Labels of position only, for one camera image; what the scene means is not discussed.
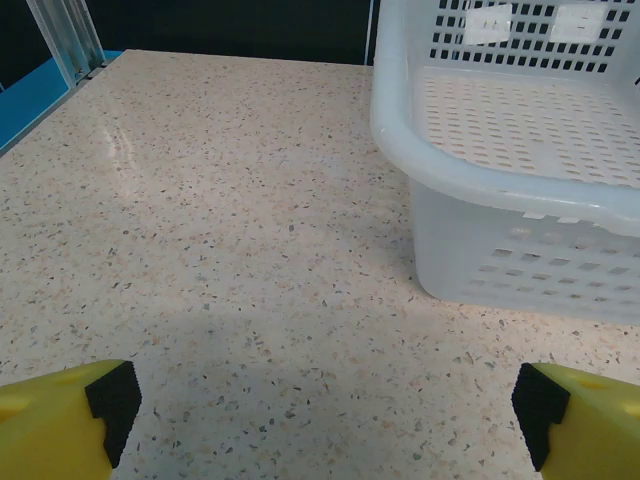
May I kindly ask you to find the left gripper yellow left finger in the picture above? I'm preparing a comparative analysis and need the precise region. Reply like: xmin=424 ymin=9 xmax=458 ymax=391
xmin=0 ymin=358 xmax=144 ymax=480

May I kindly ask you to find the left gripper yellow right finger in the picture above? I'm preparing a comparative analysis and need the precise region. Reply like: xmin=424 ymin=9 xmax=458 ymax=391
xmin=512 ymin=362 xmax=640 ymax=480

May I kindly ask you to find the white perforated basket with labels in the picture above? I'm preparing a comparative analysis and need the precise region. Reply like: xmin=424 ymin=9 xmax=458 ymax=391
xmin=369 ymin=0 xmax=640 ymax=325

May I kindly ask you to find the aluminium frame post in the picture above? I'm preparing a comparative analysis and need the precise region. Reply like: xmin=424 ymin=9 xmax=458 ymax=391
xmin=24 ymin=0 xmax=109 ymax=81

